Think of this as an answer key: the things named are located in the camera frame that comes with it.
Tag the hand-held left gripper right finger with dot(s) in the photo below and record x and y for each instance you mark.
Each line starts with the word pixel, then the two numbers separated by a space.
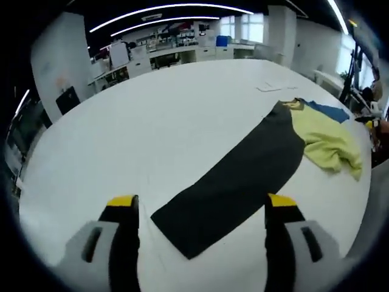
pixel 299 243

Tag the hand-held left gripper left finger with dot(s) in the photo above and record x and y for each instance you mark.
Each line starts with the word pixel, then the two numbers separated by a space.
pixel 100 243

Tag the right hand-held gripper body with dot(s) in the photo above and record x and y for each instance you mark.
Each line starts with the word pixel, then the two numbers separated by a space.
pixel 374 107

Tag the black cloth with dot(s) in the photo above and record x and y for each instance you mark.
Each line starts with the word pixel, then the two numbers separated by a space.
pixel 243 182

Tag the person's right hand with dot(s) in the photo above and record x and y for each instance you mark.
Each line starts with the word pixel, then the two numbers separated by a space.
pixel 383 127

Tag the black box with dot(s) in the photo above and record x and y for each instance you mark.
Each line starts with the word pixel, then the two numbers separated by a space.
pixel 68 100

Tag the blue storage bin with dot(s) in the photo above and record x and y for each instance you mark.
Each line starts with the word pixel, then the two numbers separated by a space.
pixel 222 41

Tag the white rolling board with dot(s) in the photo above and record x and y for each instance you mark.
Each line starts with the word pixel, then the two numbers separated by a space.
pixel 118 54

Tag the white storage counter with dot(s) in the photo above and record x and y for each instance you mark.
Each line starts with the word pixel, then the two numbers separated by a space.
pixel 170 57

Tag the long ceiling light strip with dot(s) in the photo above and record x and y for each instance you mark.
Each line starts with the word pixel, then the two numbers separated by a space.
pixel 164 22
pixel 170 12

